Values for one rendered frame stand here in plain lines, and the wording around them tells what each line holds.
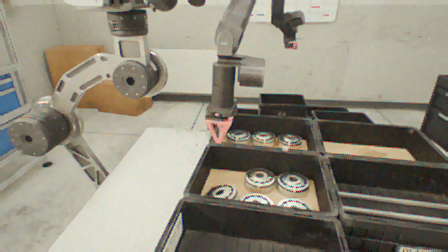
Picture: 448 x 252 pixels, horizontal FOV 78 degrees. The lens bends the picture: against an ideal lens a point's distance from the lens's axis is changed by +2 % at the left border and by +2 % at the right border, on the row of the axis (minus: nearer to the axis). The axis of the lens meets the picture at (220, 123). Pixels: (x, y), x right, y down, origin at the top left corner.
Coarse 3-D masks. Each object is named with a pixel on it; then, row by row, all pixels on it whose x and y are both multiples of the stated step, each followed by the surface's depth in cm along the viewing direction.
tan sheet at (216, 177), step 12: (216, 180) 95; (228, 180) 95; (240, 180) 95; (276, 180) 95; (312, 180) 95; (204, 192) 90; (240, 192) 90; (252, 192) 90; (276, 192) 90; (312, 192) 90; (276, 204) 85; (312, 204) 85
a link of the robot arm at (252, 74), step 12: (228, 36) 62; (228, 48) 63; (240, 60) 68; (252, 60) 64; (264, 60) 64; (240, 72) 64; (252, 72) 64; (264, 72) 63; (240, 84) 65; (252, 84) 65
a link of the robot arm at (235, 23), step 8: (232, 0) 63; (240, 0) 63; (248, 0) 63; (232, 8) 63; (240, 8) 63; (248, 8) 63; (224, 16) 63; (232, 16) 63; (240, 16) 63; (248, 16) 64; (224, 24) 63; (232, 24) 63; (240, 24) 63; (216, 32) 63; (232, 32) 63; (240, 32) 63; (216, 40) 63; (240, 40) 68; (232, 48) 63
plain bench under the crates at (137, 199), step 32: (160, 128) 163; (128, 160) 131; (160, 160) 131; (192, 160) 131; (96, 192) 110; (128, 192) 110; (160, 192) 110; (96, 224) 95; (128, 224) 94; (160, 224) 94
